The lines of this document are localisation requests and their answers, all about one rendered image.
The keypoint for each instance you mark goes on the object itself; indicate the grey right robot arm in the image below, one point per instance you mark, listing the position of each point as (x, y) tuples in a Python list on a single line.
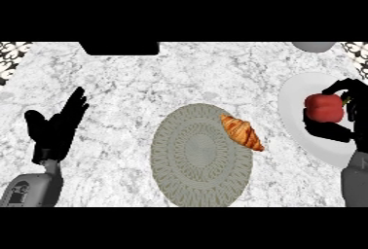
[(356, 181)]

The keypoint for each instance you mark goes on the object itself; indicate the black appliance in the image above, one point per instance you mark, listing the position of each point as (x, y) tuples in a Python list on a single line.
[(120, 48)]

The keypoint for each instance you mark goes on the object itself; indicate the red bell pepper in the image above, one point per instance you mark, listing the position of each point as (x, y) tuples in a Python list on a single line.
[(325, 108)]

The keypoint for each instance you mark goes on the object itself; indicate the white plate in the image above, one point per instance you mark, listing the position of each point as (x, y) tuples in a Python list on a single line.
[(297, 116)]

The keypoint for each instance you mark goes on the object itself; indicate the golden brown croissant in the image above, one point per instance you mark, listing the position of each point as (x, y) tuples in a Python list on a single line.
[(241, 132)]

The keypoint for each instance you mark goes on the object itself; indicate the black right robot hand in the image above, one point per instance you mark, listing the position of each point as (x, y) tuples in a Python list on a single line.
[(329, 129)]

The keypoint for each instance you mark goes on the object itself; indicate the round grey woven placemat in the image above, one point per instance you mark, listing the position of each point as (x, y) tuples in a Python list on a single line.
[(201, 159)]

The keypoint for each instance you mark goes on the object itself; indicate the grey round bowl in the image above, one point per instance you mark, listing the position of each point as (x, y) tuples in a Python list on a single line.
[(313, 46)]

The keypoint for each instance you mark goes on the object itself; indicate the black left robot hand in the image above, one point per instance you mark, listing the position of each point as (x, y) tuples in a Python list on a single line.
[(56, 129)]

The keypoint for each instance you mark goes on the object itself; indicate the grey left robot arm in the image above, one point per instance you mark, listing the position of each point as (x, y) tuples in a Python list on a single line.
[(32, 188)]

